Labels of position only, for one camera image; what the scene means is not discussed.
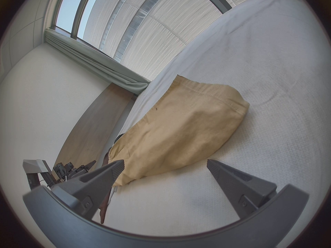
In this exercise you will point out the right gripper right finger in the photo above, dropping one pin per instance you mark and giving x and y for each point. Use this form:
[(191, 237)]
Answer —
[(238, 185)]

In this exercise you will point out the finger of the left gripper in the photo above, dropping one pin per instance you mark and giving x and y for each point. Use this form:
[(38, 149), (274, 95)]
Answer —
[(90, 164)]

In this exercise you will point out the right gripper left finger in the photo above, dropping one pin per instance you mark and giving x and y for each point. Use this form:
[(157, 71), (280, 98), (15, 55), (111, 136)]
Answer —
[(95, 182)]

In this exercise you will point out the tan shorts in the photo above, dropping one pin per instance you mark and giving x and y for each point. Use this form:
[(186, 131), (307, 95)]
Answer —
[(181, 125)]

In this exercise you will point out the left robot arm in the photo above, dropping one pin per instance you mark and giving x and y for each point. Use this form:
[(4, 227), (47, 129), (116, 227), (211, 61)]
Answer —
[(36, 165)]

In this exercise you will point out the bed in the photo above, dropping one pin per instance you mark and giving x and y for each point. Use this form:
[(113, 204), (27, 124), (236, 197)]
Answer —
[(271, 86)]

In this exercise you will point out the black garment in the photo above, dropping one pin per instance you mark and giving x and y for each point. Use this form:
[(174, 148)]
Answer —
[(119, 138)]

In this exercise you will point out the grey-green curtain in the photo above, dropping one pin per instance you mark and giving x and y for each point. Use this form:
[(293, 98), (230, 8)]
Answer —
[(103, 63)]

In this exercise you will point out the window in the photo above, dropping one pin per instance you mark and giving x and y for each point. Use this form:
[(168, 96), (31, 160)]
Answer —
[(155, 22)]

